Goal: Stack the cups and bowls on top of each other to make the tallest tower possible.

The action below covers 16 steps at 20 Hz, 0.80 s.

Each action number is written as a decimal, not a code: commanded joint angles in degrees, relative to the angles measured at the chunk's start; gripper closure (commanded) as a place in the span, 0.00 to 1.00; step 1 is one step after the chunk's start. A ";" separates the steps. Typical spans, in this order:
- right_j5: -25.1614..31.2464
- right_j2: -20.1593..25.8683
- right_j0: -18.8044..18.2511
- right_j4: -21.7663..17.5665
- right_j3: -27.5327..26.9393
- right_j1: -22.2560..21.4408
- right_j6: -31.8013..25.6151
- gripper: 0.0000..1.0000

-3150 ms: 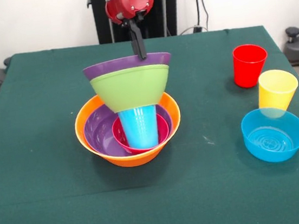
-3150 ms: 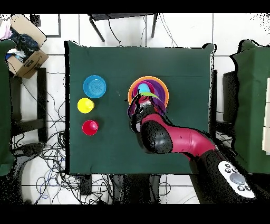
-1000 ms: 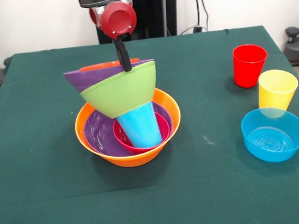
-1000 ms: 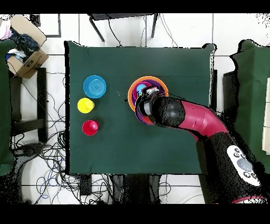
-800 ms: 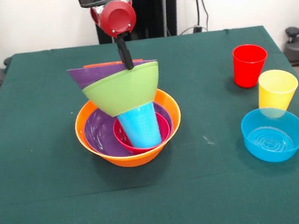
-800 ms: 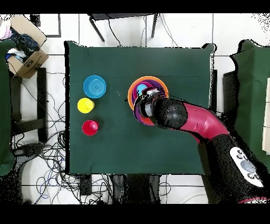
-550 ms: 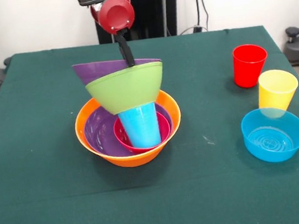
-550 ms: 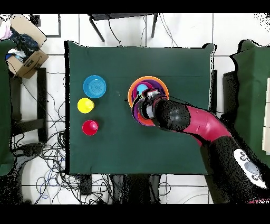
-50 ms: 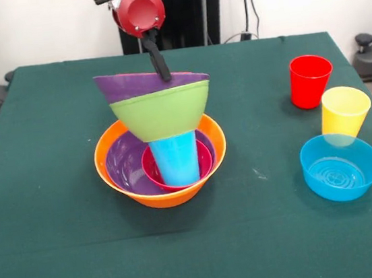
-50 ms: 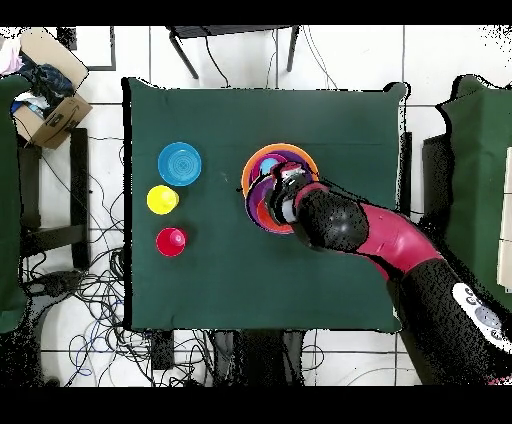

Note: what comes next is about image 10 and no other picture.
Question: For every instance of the cardboard box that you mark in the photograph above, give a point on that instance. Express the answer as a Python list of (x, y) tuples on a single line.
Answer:
[(60, 120)]

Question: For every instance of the green cloth covered table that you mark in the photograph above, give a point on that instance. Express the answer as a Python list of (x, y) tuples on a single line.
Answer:
[(480, 180), (10, 200)]

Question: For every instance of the large orange plastic bowl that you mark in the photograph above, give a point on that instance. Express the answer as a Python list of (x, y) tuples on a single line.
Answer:
[(248, 168)]

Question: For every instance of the black stand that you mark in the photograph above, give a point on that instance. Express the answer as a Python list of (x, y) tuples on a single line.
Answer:
[(436, 180)]

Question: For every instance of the pink plastic bowl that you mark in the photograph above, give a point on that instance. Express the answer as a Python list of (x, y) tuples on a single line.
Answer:
[(256, 168)]

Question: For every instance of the white panel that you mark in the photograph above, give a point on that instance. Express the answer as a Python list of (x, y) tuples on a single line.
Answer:
[(507, 240)]

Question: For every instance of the small red-orange plastic bowl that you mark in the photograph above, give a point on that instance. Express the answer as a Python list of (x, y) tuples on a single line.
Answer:
[(266, 218)]

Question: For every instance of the black power brick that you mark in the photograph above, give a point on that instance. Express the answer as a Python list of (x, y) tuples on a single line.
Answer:
[(162, 352)]

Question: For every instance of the red plastic cup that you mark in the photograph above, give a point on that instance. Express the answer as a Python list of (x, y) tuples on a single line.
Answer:
[(171, 242)]

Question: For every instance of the black floor frame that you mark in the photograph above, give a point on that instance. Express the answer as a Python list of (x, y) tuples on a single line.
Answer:
[(66, 38)]

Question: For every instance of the yellow plastic cup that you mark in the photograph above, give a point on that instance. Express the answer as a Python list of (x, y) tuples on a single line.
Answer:
[(162, 200)]

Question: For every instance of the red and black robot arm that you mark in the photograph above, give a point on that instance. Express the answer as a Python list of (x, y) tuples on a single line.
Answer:
[(400, 240)]

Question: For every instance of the blue plastic bowl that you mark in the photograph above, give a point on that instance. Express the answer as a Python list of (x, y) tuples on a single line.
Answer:
[(179, 164)]

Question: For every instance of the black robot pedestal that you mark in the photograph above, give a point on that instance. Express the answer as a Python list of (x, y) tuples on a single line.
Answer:
[(260, 360)]

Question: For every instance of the blue plastic cup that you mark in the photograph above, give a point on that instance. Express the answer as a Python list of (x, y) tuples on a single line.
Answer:
[(267, 164)]

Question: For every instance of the black floor device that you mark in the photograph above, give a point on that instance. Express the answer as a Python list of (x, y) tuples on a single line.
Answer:
[(60, 282)]

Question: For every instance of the purple plastic bowl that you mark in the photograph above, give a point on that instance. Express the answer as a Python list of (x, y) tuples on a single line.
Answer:
[(254, 200), (308, 164)]

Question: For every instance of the dark green tablecloth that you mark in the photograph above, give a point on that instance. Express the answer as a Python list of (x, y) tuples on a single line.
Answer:
[(260, 116)]

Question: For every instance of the black metal frame table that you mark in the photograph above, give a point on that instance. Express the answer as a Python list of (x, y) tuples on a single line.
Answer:
[(232, 31)]

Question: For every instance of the pile of clothes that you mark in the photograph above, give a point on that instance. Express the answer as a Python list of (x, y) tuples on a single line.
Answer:
[(48, 84)]

